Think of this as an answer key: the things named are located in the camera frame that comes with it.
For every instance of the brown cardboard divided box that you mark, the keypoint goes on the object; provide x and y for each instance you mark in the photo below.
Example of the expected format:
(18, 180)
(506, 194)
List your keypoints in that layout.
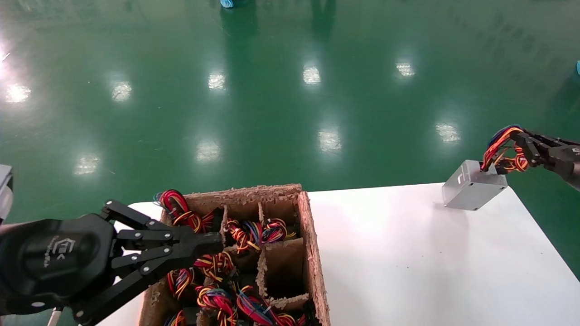
(315, 253)

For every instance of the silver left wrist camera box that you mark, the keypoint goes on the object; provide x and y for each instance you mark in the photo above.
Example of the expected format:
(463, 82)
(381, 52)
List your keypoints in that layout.
(4, 190)

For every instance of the blue shoe cover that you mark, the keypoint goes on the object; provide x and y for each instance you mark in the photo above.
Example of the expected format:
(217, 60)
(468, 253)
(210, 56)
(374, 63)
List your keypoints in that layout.
(226, 2)

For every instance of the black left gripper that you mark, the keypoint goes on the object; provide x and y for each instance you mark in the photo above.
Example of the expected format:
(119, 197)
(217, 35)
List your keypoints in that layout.
(54, 258)

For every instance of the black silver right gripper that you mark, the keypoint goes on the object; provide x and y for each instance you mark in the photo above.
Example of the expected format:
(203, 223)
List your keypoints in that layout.
(566, 160)

